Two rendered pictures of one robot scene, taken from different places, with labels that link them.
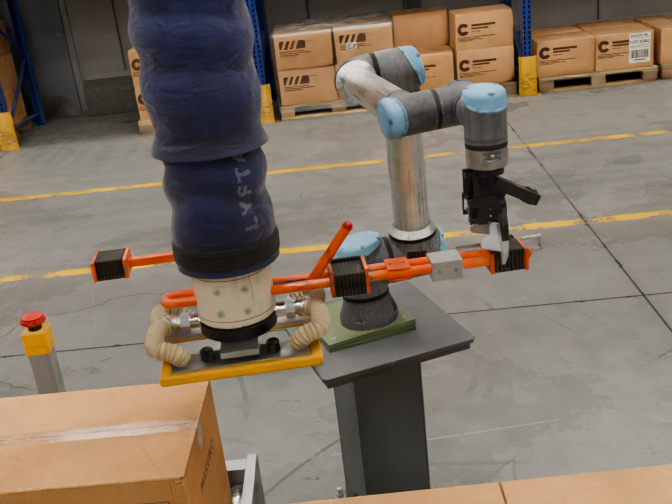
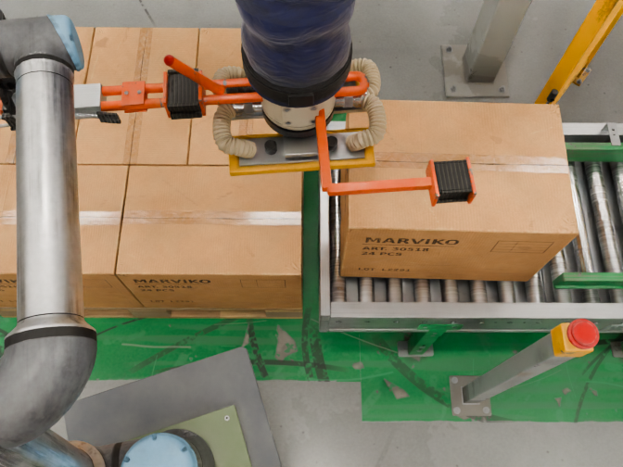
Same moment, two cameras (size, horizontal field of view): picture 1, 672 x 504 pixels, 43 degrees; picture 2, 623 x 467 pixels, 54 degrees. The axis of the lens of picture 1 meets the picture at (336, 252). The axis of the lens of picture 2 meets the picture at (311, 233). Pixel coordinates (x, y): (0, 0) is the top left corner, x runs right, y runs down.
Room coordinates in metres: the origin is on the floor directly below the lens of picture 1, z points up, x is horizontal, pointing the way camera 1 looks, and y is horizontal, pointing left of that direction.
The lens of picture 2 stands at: (2.52, 0.23, 2.39)
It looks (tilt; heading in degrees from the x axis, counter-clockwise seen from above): 67 degrees down; 178
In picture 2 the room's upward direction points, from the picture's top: 1 degrees clockwise
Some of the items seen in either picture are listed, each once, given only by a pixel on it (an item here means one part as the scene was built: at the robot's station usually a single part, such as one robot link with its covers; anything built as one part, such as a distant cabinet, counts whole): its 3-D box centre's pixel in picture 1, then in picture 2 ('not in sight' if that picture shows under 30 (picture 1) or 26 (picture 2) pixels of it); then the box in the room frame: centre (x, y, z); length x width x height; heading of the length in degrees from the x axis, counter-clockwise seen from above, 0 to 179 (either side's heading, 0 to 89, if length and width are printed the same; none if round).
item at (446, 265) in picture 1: (444, 265); (87, 101); (1.72, -0.23, 1.26); 0.07 x 0.07 x 0.04; 3
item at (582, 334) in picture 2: (33, 322); (580, 334); (2.21, 0.87, 1.02); 0.07 x 0.07 x 0.04
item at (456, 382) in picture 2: not in sight; (470, 395); (2.21, 0.87, 0.01); 0.15 x 0.15 x 0.03; 89
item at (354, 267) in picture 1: (347, 276); (184, 94); (1.71, -0.02, 1.27); 0.10 x 0.08 x 0.06; 3
